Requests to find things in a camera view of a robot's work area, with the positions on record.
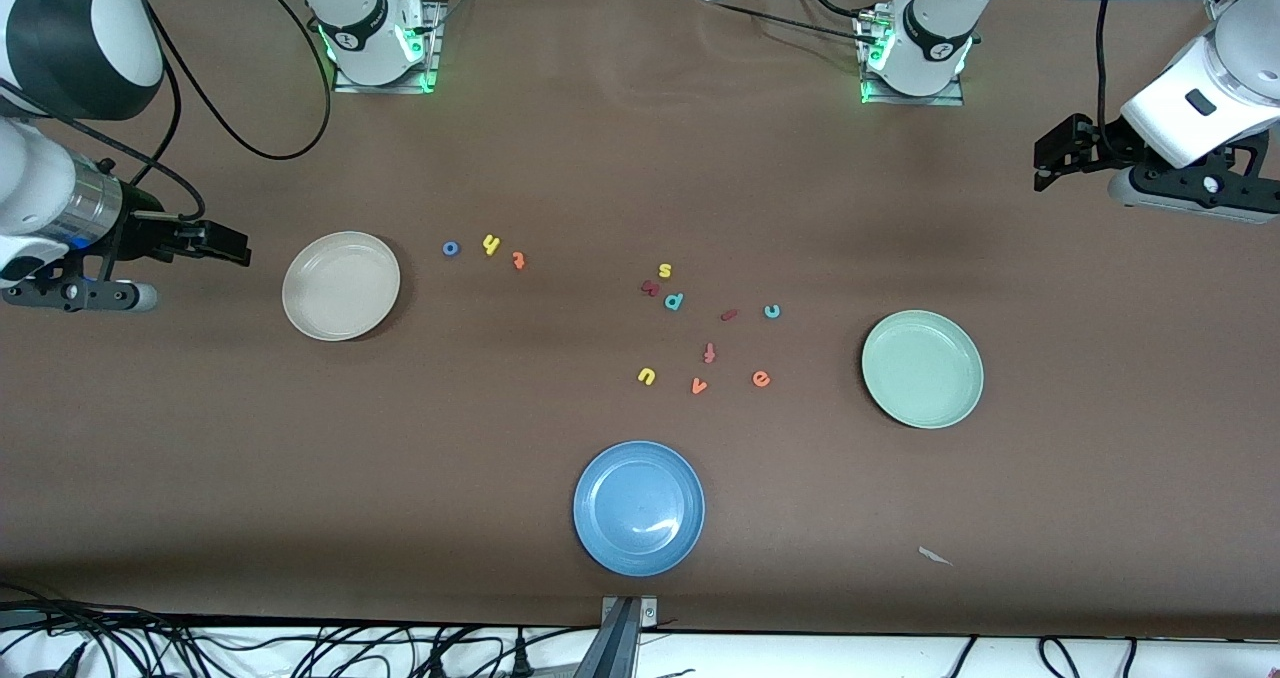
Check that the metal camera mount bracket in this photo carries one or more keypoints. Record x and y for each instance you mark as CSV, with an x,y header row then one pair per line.
x,y
625,613

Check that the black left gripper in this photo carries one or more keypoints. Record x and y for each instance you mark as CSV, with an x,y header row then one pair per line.
x,y
1108,143

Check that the brown table cover sheet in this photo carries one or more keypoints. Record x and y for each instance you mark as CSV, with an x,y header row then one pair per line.
x,y
600,158

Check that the light green plate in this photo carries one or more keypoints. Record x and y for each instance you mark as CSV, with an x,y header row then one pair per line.
x,y
922,369

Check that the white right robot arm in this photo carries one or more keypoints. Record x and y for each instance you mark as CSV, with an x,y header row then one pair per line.
x,y
60,38

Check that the aluminium table frame rail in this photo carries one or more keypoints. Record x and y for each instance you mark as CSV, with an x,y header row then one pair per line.
x,y
1225,3

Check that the blue plate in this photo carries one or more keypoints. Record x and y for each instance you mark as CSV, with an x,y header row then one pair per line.
x,y
638,508

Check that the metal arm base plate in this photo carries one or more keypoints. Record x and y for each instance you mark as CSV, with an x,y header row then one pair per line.
x,y
425,76
950,98

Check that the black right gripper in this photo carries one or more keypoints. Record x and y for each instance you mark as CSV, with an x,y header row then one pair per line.
x,y
140,230

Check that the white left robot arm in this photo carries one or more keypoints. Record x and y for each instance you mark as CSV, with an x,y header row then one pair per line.
x,y
1225,73

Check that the white paper scrap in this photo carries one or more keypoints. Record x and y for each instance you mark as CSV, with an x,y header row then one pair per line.
x,y
934,556

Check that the beige brown plate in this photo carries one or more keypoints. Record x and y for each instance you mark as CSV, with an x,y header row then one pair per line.
x,y
340,286

